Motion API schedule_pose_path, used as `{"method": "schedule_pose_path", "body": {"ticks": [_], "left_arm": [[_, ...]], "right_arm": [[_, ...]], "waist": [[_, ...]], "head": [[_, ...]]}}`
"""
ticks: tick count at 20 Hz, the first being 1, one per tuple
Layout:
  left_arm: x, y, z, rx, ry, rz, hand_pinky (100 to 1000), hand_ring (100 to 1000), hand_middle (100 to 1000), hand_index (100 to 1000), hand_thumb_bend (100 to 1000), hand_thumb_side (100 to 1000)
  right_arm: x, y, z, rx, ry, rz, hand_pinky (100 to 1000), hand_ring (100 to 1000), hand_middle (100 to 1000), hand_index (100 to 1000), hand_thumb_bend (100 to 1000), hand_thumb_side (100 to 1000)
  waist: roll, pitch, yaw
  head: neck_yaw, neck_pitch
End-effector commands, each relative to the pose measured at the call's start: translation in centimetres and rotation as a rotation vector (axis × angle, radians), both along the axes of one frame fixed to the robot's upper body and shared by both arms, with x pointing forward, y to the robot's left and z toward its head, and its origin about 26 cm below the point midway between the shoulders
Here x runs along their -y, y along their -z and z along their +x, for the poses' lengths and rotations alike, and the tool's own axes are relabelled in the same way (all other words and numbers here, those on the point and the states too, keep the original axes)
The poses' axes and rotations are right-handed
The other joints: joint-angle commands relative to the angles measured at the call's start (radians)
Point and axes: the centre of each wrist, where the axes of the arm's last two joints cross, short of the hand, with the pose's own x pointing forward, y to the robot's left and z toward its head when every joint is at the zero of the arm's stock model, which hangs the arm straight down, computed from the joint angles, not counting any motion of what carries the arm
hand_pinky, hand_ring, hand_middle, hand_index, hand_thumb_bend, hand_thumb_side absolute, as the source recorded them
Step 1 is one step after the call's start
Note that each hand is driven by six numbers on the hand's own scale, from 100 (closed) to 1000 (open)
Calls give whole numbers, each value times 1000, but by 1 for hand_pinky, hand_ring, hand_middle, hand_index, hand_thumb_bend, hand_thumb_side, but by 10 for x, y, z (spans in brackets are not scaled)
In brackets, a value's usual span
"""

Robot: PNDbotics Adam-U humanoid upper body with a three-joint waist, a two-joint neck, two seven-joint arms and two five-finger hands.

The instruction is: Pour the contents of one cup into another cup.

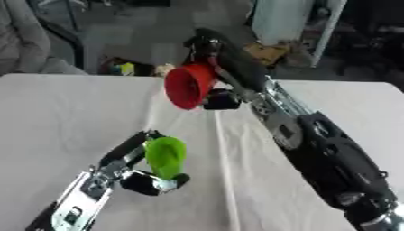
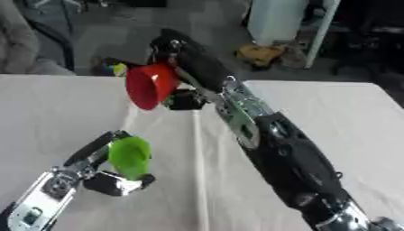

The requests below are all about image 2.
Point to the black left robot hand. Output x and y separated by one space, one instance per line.
105 168

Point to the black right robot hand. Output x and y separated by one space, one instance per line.
202 64

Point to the green plastic cup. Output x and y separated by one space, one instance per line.
130 158

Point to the red plastic cup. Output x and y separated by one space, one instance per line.
151 85

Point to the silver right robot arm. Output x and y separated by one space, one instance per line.
284 153

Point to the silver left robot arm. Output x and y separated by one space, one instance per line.
42 201

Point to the yellow bag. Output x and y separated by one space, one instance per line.
259 54

